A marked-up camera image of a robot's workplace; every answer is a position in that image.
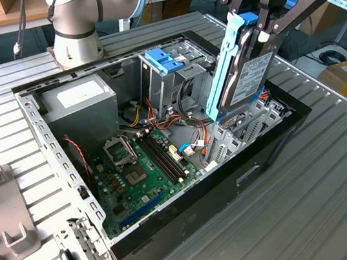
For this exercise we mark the hard disk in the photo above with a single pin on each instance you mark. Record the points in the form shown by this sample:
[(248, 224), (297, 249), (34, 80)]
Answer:
[(245, 83)]

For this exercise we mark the metal disk bay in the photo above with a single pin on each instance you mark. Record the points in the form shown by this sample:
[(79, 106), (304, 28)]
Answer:
[(227, 141)]

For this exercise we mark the large brown cardboard box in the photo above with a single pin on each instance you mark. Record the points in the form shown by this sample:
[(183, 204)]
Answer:
[(320, 19)]

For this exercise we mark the blue plastic bay latch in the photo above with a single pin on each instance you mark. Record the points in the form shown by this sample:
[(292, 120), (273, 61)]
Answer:
[(163, 61)]

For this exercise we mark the perforated metal drive cage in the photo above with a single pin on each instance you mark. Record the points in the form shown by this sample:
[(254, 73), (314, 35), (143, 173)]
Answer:
[(207, 95)]

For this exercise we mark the black plastic case latch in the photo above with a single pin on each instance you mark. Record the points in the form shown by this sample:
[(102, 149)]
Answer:
[(116, 72)]

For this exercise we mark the white board connector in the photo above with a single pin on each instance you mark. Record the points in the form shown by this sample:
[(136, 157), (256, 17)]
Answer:
[(175, 153)]

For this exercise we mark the black RAM slot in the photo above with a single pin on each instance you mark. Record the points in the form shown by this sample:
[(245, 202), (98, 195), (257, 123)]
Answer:
[(156, 161), (160, 159), (164, 156), (168, 154)]

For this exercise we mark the grey power supply unit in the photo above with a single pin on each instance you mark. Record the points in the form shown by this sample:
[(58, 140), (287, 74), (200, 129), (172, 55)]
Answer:
[(84, 123)]

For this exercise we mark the CPU socket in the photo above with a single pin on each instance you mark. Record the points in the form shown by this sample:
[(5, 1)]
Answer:
[(136, 176)]

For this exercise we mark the green motherboard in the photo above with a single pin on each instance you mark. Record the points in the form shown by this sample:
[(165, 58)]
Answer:
[(152, 193)]

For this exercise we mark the black grey PC case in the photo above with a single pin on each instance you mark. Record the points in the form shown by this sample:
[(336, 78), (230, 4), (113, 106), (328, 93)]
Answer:
[(206, 216)]

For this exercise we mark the blue expansion slot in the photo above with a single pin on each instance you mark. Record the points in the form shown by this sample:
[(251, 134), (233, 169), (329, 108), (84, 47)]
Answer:
[(142, 208)]

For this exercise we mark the grey parts rack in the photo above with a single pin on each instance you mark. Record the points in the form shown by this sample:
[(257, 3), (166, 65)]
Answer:
[(5, 207)]

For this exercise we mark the black chassis switch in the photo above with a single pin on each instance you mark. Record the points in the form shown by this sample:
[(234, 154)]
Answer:
[(83, 192)]

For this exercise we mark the metal card retainer bracket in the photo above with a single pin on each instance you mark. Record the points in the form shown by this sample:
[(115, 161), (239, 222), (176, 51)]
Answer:
[(86, 244)]

